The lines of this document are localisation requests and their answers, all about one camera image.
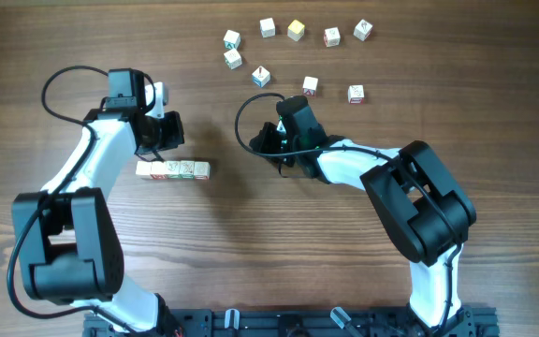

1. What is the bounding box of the white block letter K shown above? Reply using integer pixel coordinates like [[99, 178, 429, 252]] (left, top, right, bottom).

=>
[[353, 19, 373, 41]]

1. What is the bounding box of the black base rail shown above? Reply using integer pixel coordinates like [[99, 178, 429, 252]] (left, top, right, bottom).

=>
[[82, 306, 501, 337]]

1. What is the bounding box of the white block green O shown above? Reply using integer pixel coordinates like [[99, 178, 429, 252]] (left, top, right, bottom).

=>
[[165, 160, 181, 179]]

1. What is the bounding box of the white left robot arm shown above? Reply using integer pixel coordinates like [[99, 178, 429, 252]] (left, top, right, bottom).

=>
[[6, 68, 184, 336]]

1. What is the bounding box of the white block teal A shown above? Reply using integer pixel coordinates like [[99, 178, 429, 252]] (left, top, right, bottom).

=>
[[224, 30, 241, 50]]

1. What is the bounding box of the white block red W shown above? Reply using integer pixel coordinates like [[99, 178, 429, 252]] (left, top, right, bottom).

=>
[[150, 161, 168, 180]]

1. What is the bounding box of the white block numeral one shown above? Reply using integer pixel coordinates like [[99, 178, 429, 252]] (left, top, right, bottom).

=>
[[179, 160, 195, 179]]

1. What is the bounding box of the white block red A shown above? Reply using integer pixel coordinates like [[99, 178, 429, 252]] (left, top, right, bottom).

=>
[[302, 76, 318, 96]]

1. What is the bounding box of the white block Z red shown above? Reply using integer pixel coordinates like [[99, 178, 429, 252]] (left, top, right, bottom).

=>
[[347, 84, 365, 104]]

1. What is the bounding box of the white block blue P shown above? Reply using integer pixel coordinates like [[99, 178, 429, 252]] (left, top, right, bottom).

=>
[[259, 18, 276, 38]]

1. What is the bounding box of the yellow topped block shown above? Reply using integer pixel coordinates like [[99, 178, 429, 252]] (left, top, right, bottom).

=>
[[287, 20, 305, 41]]

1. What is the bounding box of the white block green Z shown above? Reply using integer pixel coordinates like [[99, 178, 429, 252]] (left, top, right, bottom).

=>
[[224, 49, 242, 70]]

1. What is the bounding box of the white block red side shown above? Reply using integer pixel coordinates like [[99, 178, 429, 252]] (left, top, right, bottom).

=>
[[324, 27, 341, 48]]

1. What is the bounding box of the white block paw print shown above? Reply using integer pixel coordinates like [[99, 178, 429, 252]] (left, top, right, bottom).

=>
[[135, 161, 153, 180]]

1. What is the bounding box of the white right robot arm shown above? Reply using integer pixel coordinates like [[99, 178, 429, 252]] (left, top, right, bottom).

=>
[[241, 95, 476, 336]]

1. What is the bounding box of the white block blue X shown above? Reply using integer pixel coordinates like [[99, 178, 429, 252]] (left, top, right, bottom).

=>
[[252, 66, 270, 88]]

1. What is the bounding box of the white block letter E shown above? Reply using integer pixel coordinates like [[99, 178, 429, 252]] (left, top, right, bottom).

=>
[[194, 161, 211, 180]]

